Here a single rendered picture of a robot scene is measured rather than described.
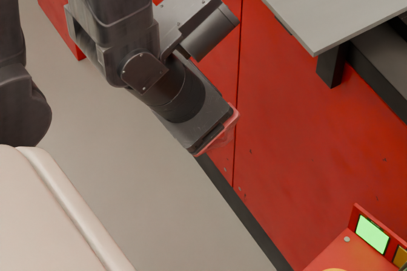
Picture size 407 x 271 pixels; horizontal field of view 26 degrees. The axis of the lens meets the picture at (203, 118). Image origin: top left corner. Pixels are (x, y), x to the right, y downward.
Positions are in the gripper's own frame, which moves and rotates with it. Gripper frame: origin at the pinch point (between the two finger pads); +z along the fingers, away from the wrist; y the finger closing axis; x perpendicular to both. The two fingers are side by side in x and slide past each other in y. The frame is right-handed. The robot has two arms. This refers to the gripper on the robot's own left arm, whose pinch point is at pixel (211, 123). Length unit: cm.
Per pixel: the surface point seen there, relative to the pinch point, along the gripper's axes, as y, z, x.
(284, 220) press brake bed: 15, 81, 7
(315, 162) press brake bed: 10, 55, -5
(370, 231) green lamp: -15.5, 22.4, -4.6
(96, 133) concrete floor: 72, 97, 30
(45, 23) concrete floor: 112, 100, 23
